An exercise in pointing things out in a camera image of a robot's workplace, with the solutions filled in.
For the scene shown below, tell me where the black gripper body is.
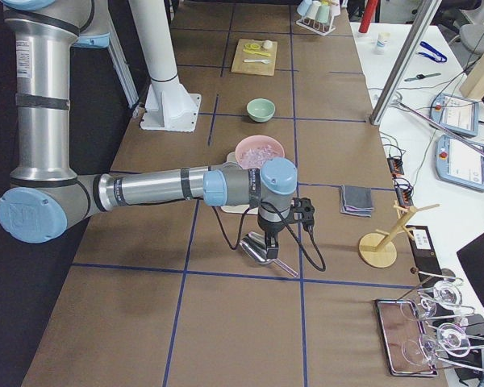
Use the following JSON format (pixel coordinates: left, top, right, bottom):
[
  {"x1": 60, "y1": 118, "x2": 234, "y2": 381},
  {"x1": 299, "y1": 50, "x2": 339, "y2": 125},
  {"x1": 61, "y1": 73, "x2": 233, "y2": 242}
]
[{"x1": 257, "y1": 209, "x2": 283, "y2": 247}]

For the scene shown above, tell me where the metal ice scoop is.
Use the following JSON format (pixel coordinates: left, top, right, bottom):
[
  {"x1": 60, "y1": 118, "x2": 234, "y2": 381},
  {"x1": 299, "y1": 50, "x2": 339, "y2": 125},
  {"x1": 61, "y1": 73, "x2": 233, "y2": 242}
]
[{"x1": 239, "y1": 231, "x2": 298, "y2": 278}]

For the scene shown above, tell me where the white plastic spoon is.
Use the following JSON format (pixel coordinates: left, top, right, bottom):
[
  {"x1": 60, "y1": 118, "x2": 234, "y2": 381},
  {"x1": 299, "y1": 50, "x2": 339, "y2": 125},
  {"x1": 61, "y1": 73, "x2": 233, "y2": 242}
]
[{"x1": 243, "y1": 59, "x2": 271, "y2": 65}]

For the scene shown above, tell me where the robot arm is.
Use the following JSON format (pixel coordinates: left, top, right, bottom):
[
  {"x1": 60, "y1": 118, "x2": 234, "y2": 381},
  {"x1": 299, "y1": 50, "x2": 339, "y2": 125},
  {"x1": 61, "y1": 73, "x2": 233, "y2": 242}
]
[{"x1": 0, "y1": 1, "x2": 297, "y2": 261}]

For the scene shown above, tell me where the pink bowl of ice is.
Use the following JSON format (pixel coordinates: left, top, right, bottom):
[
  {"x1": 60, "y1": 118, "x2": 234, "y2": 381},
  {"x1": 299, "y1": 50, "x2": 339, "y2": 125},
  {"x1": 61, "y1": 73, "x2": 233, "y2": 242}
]
[{"x1": 235, "y1": 135, "x2": 285, "y2": 169}]

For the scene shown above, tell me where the green bowl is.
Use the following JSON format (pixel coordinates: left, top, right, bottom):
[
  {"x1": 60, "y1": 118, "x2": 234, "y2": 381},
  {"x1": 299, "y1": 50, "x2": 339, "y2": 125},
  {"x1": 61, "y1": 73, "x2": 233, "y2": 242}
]
[{"x1": 246, "y1": 98, "x2": 276, "y2": 123}]

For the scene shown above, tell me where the folded grey cloth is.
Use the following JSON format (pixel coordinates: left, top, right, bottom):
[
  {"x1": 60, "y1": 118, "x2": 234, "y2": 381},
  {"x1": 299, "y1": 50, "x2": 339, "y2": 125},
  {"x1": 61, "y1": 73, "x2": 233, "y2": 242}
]
[{"x1": 340, "y1": 185, "x2": 374, "y2": 218}]

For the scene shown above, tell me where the wooden cup stand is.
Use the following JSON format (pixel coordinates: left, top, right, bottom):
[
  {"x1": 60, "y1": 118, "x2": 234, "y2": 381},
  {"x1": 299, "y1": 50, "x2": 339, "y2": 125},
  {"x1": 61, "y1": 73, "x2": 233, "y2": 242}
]
[{"x1": 358, "y1": 201, "x2": 439, "y2": 268}]

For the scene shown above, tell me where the wooden cutting board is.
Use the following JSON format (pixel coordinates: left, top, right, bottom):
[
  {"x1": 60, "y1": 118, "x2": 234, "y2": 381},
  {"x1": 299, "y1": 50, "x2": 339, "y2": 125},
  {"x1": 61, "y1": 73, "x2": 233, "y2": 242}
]
[{"x1": 231, "y1": 39, "x2": 277, "y2": 77}]

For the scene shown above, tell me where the metal glass rack tray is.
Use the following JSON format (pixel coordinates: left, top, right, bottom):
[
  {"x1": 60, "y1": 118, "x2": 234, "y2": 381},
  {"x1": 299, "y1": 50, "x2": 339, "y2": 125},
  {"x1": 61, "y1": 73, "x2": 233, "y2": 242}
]
[{"x1": 374, "y1": 299, "x2": 438, "y2": 378}]

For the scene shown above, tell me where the yellow plastic knife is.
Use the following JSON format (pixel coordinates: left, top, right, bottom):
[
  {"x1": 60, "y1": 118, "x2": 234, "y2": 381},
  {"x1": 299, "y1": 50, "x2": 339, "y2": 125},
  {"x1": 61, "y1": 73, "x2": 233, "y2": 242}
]
[{"x1": 243, "y1": 48, "x2": 272, "y2": 57}]

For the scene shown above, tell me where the lemon slice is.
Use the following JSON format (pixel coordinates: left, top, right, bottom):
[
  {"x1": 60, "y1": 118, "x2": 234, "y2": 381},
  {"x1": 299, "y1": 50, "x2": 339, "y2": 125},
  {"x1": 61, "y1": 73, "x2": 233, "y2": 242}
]
[{"x1": 244, "y1": 43, "x2": 261, "y2": 51}]

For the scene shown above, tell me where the lower teach pendant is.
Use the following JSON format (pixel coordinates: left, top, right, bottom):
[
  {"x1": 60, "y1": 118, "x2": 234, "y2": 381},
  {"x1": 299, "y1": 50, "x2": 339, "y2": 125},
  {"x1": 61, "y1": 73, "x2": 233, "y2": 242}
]
[{"x1": 435, "y1": 135, "x2": 484, "y2": 192}]

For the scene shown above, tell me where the teach pendant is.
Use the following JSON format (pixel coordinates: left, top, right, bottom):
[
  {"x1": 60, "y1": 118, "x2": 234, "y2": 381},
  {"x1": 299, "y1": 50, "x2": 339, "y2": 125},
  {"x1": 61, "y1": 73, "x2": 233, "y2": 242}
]
[
  {"x1": 430, "y1": 94, "x2": 479, "y2": 138},
  {"x1": 435, "y1": 135, "x2": 484, "y2": 192}
]

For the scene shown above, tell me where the white bottle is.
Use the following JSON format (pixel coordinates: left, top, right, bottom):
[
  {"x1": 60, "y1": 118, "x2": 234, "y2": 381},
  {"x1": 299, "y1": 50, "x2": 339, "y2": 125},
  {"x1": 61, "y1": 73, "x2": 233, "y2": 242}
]
[{"x1": 375, "y1": 31, "x2": 390, "y2": 55}]

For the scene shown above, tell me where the rack of pastel cups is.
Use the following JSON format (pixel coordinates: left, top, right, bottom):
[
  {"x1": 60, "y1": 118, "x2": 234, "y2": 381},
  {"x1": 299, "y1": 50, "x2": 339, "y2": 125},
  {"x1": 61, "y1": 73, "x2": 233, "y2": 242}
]
[{"x1": 295, "y1": 0, "x2": 341, "y2": 36}]

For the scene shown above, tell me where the upper teach pendant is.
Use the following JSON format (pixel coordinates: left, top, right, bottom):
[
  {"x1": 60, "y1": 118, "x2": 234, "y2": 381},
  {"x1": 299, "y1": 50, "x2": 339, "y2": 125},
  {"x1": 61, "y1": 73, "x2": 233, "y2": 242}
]
[{"x1": 430, "y1": 94, "x2": 479, "y2": 138}]

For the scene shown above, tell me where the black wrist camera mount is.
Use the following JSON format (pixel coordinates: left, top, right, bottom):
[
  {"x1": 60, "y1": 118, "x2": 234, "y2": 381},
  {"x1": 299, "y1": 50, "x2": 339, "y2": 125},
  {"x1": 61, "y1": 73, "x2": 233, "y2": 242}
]
[{"x1": 290, "y1": 198, "x2": 315, "y2": 234}]

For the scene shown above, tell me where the white camera pole base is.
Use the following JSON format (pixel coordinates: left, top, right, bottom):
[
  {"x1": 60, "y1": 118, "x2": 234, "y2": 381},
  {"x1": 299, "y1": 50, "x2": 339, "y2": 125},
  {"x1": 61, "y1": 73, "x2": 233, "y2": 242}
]
[{"x1": 129, "y1": 0, "x2": 202, "y2": 132}]

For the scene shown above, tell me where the aluminium frame post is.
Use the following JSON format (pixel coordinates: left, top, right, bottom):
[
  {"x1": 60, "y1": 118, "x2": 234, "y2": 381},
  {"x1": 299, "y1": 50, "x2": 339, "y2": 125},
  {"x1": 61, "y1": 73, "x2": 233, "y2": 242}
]
[{"x1": 369, "y1": 0, "x2": 441, "y2": 126}]

